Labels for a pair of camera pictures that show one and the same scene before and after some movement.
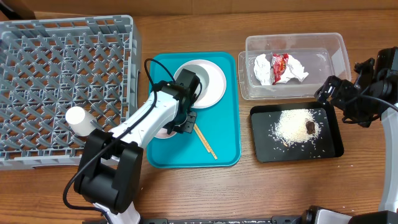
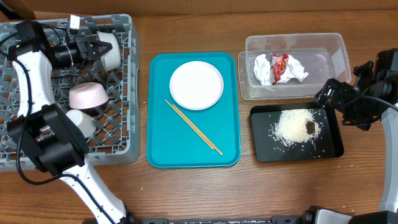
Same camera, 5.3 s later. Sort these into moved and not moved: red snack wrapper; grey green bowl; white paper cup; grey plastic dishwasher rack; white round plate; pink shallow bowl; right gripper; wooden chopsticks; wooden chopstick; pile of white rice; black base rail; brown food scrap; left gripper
Moved: left gripper; pink shallow bowl; grey green bowl; wooden chopsticks; wooden chopstick
Not moved: white round plate; pile of white rice; brown food scrap; white paper cup; right gripper; black base rail; grey plastic dishwasher rack; red snack wrapper
